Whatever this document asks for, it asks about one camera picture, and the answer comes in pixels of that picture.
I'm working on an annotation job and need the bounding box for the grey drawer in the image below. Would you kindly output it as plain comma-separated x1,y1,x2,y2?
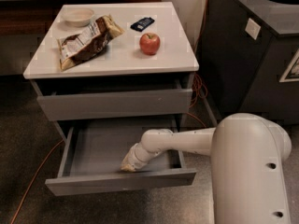
46,116,196,196
37,80,192,121

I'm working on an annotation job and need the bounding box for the black waste bin cabinet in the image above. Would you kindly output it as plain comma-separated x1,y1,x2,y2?
196,0,299,124

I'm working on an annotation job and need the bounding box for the grey drawer cabinet white top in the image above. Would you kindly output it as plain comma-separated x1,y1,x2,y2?
23,2,199,136

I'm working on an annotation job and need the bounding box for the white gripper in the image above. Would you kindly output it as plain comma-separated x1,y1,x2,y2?
121,143,161,172

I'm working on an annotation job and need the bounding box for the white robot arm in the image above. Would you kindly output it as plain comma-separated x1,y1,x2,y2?
121,113,292,224

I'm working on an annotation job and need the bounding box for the framed sign on bin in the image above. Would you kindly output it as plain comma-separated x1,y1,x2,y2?
279,49,299,82

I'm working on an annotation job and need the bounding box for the grey top drawer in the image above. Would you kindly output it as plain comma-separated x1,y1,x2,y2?
37,80,192,121

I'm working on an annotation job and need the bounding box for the red apple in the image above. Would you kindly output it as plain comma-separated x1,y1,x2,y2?
139,33,161,55

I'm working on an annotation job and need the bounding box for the white label on bin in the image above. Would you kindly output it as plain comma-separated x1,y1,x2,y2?
245,19,261,40

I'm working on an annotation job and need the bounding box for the white bowl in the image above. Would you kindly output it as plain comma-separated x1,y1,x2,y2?
62,8,94,27

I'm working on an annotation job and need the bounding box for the brown chip bag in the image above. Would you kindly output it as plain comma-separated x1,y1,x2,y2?
57,15,124,71

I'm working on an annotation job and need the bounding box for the orange extension cable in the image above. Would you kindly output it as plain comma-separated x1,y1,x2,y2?
8,0,219,224

